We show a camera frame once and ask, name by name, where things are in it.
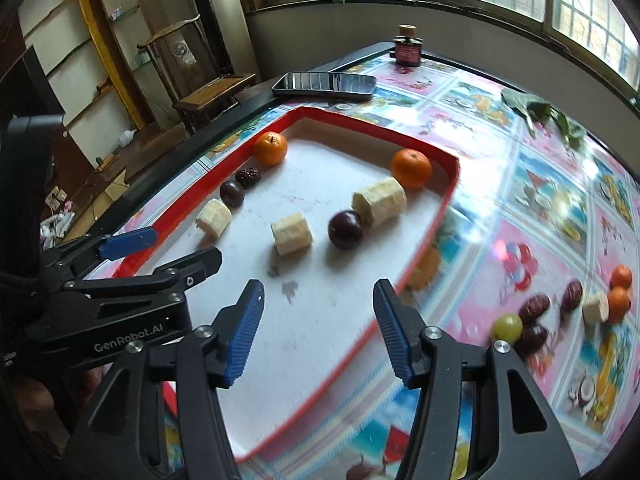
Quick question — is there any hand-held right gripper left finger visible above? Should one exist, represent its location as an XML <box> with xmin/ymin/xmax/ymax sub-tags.
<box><xmin>65</xmin><ymin>279</ymin><xmax>266</xmax><ymax>480</ymax></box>

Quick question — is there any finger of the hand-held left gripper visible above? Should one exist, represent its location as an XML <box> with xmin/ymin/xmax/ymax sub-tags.
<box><xmin>42</xmin><ymin>227</ymin><xmax>158</xmax><ymax>278</ymax></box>
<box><xmin>62</xmin><ymin>247</ymin><xmax>223</xmax><ymax>299</ymax></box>

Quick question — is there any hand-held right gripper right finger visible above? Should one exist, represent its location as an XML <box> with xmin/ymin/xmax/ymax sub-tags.
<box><xmin>372</xmin><ymin>279</ymin><xmax>583</xmax><ymax>480</ymax></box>

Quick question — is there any peeled banana piece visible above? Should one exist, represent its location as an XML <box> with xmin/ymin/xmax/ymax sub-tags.
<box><xmin>351</xmin><ymin>176</ymin><xmax>408</xmax><ymax>228</ymax></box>
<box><xmin>271</xmin><ymin>212</ymin><xmax>314</xmax><ymax>256</ymax></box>
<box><xmin>582</xmin><ymin>294</ymin><xmax>610</xmax><ymax>323</ymax></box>
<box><xmin>195</xmin><ymin>199</ymin><xmax>233</xmax><ymax>238</ymax></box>

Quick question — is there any red rimmed white tray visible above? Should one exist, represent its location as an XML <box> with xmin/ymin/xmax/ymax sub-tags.
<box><xmin>112</xmin><ymin>106</ymin><xmax>461</xmax><ymax>463</ymax></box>

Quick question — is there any dark purple plum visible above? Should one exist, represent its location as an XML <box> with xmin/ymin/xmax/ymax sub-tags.
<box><xmin>219</xmin><ymin>181</ymin><xmax>245</xmax><ymax>207</ymax></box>
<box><xmin>327</xmin><ymin>211</ymin><xmax>364</xmax><ymax>251</ymax></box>

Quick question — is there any green grape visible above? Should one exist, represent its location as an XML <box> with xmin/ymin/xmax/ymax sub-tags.
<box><xmin>491</xmin><ymin>313</ymin><xmax>523</xmax><ymax>343</ymax></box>

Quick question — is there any pile of small white packets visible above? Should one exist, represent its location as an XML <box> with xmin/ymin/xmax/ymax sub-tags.
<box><xmin>40</xmin><ymin>185</ymin><xmax>76</xmax><ymax>248</ymax></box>

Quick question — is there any wooden chair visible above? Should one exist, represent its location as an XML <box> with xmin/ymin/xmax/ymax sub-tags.
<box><xmin>137</xmin><ymin>14</ymin><xmax>258</xmax><ymax>133</ymax></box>

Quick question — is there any black screen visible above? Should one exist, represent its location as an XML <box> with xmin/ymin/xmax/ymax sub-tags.
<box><xmin>0</xmin><ymin>45</ymin><xmax>66</xmax><ymax>121</ymax></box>

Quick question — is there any white shelf unit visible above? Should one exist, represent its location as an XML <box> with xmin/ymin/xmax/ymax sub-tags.
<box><xmin>17</xmin><ymin>0</ymin><xmax>151</xmax><ymax>171</ymax></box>

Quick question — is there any yellow pole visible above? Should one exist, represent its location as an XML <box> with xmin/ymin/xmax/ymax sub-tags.
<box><xmin>72</xmin><ymin>0</ymin><xmax>148</xmax><ymax>126</ymax></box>

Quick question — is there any black smartphone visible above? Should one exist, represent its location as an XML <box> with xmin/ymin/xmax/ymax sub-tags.
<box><xmin>272</xmin><ymin>72</ymin><xmax>377</xmax><ymax>98</ymax></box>

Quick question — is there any green leafy vegetable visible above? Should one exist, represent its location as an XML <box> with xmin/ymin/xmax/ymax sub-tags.
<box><xmin>500</xmin><ymin>87</ymin><xmax>586</xmax><ymax>148</ymax></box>

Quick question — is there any red perfume bottle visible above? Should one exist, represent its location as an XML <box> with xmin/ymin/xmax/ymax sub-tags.
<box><xmin>392</xmin><ymin>24</ymin><xmax>425</xmax><ymax>67</ymax></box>

